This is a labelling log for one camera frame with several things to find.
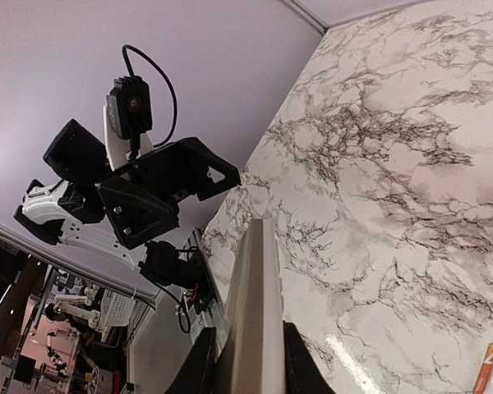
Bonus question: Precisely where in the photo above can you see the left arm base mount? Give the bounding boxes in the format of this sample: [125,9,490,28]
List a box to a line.
[139,241,205,291]

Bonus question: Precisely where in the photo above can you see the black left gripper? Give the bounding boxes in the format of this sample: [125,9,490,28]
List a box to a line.
[95,137,241,249]

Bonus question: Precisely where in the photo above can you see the grey white remote control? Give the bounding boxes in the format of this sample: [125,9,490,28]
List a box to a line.
[214,219,286,393]

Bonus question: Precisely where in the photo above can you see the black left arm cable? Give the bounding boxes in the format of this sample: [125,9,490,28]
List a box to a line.
[121,44,178,149]

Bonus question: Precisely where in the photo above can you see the front aluminium rail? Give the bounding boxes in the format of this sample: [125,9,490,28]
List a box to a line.
[183,227,228,350]

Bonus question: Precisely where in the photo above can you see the orange battery near centre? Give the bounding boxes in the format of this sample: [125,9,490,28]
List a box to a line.
[472,342,493,394]

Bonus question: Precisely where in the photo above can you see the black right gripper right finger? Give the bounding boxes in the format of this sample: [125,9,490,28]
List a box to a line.
[283,322,335,394]

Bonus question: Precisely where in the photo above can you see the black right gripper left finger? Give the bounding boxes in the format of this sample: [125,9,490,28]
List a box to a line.
[179,328,217,394]

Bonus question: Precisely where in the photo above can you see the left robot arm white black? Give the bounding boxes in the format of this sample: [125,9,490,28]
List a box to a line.
[14,120,241,289]

